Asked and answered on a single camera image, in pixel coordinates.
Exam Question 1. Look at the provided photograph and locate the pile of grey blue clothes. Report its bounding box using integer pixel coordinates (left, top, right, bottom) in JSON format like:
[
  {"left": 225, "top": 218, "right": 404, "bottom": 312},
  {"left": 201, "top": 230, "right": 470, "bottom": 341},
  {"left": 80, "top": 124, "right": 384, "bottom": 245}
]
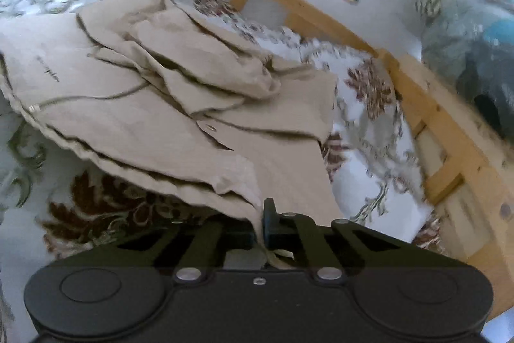
[{"left": 416, "top": 0, "right": 513, "bottom": 142}]

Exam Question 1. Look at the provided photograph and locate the beige large garment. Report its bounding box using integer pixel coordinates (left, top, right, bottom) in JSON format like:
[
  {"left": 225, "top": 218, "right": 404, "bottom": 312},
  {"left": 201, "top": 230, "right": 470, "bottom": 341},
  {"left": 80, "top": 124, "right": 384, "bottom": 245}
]
[{"left": 0, "top": 0, "right": 345, "bottom": 270}]

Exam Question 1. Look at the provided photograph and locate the floral white bed cover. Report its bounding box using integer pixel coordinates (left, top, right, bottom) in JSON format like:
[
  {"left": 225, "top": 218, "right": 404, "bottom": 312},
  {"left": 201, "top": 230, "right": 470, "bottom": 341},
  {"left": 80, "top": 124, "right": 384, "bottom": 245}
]
[{"left": 1, "top": 0, "right": 438, "bottom": 342}]

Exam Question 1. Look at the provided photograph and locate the wooden bed frame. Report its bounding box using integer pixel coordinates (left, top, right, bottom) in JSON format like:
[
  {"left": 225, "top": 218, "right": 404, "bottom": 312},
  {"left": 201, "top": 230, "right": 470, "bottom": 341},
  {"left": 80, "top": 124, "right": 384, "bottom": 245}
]
[{"left": 0, "top": 0, "right": 514, "bottom": 321}]

